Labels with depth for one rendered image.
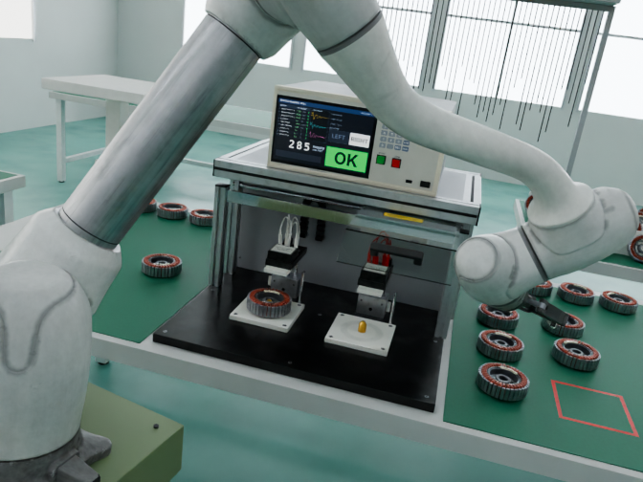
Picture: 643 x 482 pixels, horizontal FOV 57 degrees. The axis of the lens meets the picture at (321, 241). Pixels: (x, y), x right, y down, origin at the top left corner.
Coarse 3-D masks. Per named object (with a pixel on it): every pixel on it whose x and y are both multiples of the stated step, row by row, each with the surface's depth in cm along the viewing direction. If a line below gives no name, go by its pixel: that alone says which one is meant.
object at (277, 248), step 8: (272, 248) 152; (280, 248) 153; (288, 248) 154; (296, 248) 155; (304, 248) 162; (272, 256) 151; (280, 256) 150; (288, 256) 150; (296, 256) 154; (272, 264) 151; (280, 264) 151; (288, 264) 150; (296, 264) 155; (272, 272) 150; (280, 272) 149; (288, 272) 150; (296, 272) 161
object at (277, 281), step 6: (276, 276) 161; (282, 276) 160; (288, 276) 161; (294, 276) 161; (300, 276) 162; (276, 282) 161; (282, 282) 161; (288, 282) 160; (294, 282) 160; (276, 288) 162; (282, 288) 161; (288, 288) 161; (294, 288) 160; (288, 294) 161; (294, 294) 161
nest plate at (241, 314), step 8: (240, 304) 151; (296, 304) 155; (232, 312) 146; (240, 312) 147; (248, 312) 147; (296, 312) 151; (240, 320) 145; (248, 320) 144; (256, 320) 144; (264, 320) 144; (272, 320) 145; (280, 320) 145; (288, 320) 146; (272, 328) 143; (280, 328) 142; (288, 328) 143
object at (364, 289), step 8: (368, 272) 146; (376, 272) 146; (384, 272) 147; (360, 280) 147; (368, 280) 146; (376, 280) 146; (384, 280) 145; (360, 288) 145; (368, 288) 146; (376, 288) 146; (384, 288) 146
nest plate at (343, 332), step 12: (336, 324) 147; (348, 324) 148; (372, 324) 150; (384, 324) 150; (336, 336) 141; (348, 336) 142; (360, 336) 143; (372, 336) 144; (384, 336) 145; (360, 348) 139; (372, 348) 138; (384, 348) 139
